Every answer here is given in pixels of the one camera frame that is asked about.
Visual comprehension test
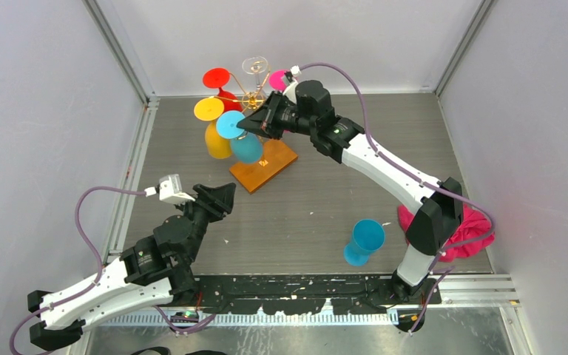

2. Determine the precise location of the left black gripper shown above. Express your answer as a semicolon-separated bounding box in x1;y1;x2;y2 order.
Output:
176;182;237;263

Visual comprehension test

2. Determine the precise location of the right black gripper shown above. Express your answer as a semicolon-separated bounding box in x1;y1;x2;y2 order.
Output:
237;91;315;141

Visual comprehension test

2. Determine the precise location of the blue wine glass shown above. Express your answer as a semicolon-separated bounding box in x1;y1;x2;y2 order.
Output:
343;219;385;266
216;110;263;164

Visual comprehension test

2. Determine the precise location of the pink plastic wine glass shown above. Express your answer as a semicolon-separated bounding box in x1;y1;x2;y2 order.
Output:
268;70;289;92

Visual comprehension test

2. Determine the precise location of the yellow plastic wine glass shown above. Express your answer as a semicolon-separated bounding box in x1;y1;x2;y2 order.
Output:
194;97;232;159

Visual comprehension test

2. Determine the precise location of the clear wine glass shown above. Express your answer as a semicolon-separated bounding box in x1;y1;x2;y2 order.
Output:
242;55;271;95

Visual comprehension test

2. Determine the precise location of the red plastic wine glass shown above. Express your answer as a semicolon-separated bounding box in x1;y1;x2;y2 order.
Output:
202;67;243;112

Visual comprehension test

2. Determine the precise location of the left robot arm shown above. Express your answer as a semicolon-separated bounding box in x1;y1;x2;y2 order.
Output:
27;175;236;354

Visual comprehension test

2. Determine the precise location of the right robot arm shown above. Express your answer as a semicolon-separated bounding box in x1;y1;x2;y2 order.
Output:
237;80;463;304

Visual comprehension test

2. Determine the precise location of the pink crumpled cloth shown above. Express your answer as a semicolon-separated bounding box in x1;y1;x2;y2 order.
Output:
397;205;495;263

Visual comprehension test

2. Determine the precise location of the gold wire glass rack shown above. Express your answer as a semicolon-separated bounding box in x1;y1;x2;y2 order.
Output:
229;89;298;194

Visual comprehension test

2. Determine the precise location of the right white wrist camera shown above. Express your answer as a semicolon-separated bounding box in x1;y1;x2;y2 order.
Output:
282;66;301;104

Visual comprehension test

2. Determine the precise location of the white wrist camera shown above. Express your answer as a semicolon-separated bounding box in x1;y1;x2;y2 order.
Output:
144;174;196;206
282;66;301;104

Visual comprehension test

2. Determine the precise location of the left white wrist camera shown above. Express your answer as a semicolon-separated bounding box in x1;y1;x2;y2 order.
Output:
144;174;196;206

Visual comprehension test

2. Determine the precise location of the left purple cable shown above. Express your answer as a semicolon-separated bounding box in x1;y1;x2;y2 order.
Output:
9;186;217;355

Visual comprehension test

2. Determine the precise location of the purple cable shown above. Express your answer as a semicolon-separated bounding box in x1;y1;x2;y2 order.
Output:
298;62;496;334
9;186;217;355

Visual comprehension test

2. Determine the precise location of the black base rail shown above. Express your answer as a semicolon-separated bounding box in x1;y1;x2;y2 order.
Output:
170;274;441;316

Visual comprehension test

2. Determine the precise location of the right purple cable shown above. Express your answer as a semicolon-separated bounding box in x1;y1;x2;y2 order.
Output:
298;62;496;334

